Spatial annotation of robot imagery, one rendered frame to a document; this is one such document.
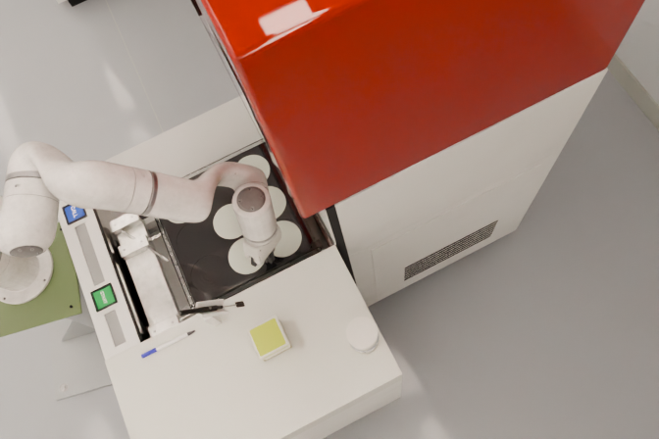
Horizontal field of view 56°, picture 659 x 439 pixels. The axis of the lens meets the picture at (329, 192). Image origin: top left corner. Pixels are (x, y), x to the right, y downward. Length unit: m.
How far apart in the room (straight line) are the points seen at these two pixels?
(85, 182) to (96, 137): 1.88
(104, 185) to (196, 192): 0.19
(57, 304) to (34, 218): 0.64
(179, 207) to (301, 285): 0.42
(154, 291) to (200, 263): 0.14
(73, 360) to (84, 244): 1.07
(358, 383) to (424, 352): 1.00
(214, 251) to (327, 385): 0.47
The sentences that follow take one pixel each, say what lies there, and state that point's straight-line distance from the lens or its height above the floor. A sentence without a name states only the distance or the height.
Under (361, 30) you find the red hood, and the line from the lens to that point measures 0.83.
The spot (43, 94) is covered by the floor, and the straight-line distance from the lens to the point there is 3.31.
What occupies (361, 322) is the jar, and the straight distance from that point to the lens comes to 1.39.
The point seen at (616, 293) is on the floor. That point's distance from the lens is 2.62.
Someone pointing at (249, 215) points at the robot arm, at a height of 1.24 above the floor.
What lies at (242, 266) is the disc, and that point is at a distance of 1.63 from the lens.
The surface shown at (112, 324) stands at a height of 0.96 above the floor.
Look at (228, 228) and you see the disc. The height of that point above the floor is 0.90.
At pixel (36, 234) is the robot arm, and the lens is 1.28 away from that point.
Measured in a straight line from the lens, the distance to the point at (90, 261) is 1.72.
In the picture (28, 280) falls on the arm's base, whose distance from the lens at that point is 1.90.
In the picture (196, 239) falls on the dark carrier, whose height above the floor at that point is 0.90.
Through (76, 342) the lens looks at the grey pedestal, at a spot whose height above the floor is 0.02.
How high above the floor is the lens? 2.43
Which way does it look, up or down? 68 degrees down
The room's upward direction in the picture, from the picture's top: 16 degrees counter-clockwise
